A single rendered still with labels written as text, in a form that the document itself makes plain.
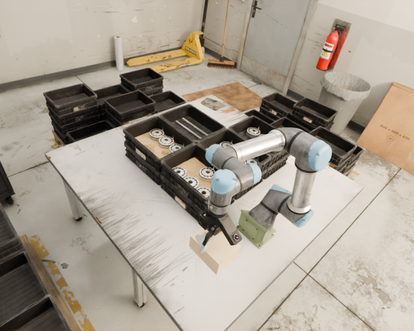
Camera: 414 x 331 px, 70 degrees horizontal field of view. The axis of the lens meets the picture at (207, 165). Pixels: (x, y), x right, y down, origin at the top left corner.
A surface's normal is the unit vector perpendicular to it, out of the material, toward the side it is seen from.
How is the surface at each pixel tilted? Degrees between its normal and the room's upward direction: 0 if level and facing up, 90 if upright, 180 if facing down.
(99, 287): 0
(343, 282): 0
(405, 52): 90
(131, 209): 0
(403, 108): 81
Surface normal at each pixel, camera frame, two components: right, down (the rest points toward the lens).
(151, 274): 0.11, -0.74
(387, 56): -0.73, 0.39
